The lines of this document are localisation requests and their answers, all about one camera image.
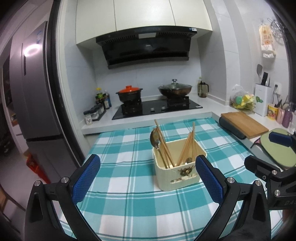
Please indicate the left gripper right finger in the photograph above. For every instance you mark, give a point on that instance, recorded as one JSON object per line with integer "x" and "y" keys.
{"x": 222, "y": 192}

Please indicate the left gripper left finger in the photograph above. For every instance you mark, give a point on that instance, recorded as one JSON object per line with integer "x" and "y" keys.
{"x": 72, "y": 192}

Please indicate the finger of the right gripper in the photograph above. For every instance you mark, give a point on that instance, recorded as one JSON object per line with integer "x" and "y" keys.
{"x": 261, "y": 169}
{"x": 281, "y": 139}

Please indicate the silver metal spoon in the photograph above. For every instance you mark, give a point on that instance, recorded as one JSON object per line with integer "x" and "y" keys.
{"x": 155, "y": 141}

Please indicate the green mat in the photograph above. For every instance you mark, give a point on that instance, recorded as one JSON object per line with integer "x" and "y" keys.
{"x": 283, "y": 156}

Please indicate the cream utensil holder box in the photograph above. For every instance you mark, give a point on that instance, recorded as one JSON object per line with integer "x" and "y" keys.
{"x": 179, "y": 176}

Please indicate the yellow snack box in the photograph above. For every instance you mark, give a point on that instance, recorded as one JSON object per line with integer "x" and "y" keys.
{"x": 272, "y": 112}

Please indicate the wooden cutting board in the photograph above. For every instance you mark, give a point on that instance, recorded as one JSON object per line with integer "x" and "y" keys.
{"x": 244, "y": 123}

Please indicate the white knife block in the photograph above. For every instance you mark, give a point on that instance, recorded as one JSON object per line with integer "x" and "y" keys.
{"x": 262, "y": 96}

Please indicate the bag of colourful sponges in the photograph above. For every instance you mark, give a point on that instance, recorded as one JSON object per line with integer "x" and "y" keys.
{"x": 243, "y": 100}

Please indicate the spice jar rack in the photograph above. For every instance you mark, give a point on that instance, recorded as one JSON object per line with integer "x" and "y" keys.
{"x": 94, "y": 114}

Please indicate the grey refrigerator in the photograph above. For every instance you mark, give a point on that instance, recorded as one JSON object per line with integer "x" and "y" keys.
{"x": 34, "y": 106}

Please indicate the hanging plastic bag pack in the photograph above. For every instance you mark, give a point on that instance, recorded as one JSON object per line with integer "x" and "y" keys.
{"x": 266, "y": 41}

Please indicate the sauce bottles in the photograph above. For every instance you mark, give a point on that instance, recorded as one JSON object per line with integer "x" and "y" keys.
{"x": 103, "y": 98}

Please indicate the glass kettle jar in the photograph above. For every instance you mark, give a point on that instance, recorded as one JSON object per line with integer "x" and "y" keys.
{"x": 203, "y": 88}

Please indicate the black gas stove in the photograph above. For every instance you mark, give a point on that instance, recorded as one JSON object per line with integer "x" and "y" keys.
{"x": 166, "y": 105}

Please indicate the black wok glass lid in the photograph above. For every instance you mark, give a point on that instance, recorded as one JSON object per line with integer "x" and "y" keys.
{"x": 175, "y": 89}

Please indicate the black pot orange lid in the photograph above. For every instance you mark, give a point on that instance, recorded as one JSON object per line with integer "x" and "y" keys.
{"x": 130, "y": 93}

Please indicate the black range hood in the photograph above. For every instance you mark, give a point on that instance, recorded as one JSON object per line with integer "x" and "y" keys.
{"x": 146, "y": 45}

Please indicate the white upper cabinet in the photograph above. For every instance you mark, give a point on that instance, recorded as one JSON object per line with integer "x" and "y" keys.
{"x": 95, "y": 18}

